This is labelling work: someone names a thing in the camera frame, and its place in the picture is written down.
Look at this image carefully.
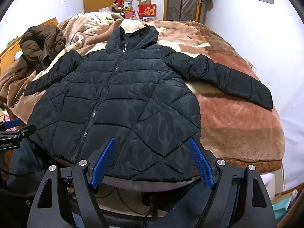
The person's right leg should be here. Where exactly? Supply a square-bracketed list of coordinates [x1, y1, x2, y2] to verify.
[152, 183, 238, 228]

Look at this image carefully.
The brown printed blanket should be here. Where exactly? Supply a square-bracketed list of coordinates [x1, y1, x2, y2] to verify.
[0, 11, 285, 174]

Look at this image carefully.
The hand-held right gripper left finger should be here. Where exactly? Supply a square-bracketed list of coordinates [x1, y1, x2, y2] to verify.
[27, 137, 117, 228]

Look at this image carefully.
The plush toy with santa hat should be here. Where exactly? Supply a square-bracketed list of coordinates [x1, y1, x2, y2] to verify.
[112, 0, 124, 13]

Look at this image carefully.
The red gift box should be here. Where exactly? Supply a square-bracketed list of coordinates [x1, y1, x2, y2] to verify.
[138, 4, 156, 17]

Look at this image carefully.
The teal box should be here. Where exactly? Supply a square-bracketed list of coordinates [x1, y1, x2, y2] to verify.
[271, 192, 293, 211]

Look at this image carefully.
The person's left leg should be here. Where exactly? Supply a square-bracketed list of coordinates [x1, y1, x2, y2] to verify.
[8, 142, 51, 189]

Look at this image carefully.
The wooden headboard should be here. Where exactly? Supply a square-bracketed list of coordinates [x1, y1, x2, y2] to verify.
[0, 17, 59, 75]

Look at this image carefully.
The grey fabric wardrobe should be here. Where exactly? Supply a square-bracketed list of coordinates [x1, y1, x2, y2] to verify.
[164, 0, 202, 22]

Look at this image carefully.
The person's leg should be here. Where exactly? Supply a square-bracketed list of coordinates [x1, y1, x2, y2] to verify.
[152, 183, 238, 228]
[8, 142, 51, 189]

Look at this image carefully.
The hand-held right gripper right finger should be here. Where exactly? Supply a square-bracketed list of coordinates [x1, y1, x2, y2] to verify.
[188, 138, 277, 228]

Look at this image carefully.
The black puffer jacket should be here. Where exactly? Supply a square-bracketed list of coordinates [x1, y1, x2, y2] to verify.
[24, 26, 273, 183]

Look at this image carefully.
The brown puffer jacket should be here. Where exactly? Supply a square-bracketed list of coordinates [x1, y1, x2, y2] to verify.
[14, 25, 67, 76]

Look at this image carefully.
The black cable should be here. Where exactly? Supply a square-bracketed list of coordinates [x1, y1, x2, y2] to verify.
[95, 187, 152, 228]

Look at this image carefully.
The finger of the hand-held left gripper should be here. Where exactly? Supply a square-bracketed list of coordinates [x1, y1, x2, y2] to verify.
[0, 124, 36, 141]
[0, 118, 22, 131]

